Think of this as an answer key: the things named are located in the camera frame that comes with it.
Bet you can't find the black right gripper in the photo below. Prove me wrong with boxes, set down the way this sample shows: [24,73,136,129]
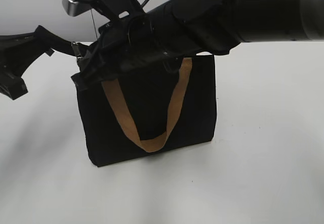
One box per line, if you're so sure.
[71,5,197,90]

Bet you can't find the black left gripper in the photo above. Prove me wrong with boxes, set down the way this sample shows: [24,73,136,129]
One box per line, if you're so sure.
[1,25,75,100]

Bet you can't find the black tote bag tan handles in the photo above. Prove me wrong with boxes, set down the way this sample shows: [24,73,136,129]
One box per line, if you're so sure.
[76,55,217,167]

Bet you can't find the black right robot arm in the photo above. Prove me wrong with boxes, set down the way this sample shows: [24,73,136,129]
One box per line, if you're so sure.
[70,0,323,90]

